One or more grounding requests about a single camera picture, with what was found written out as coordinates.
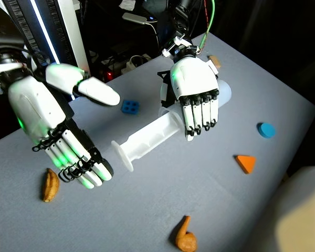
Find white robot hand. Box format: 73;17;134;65
7;63;121;190
157;56;220;142

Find large clear plastic syringe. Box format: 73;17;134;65
111;80;233;173

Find tan wooden block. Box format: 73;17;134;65
208;55;222;70

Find white power strip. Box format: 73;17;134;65
120;53;152;75

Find blue block with four holes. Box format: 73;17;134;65
121;99;141;115

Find white and black computer tower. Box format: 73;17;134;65
5;0;91;78

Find brown toy croissant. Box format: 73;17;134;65
40;167;61;203

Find silver hub device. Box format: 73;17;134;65
121;12;148;26

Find blue round disc block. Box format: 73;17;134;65
257;122;277;139

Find white paper sheet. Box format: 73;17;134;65
119;0;137;12

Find orange triangle block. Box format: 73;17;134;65
234;154;257;175

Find grey table cloth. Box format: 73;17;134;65
0;32;315;252

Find brown toy chicken drumstick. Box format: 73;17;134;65
173;215;199;252

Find beige padded furniture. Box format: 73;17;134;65
248;163;315;252

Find green cable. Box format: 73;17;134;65
198;0;216;55

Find grey hub cable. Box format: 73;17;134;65
145;21;160;55

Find red braided cable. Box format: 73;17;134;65
203;0;210;25

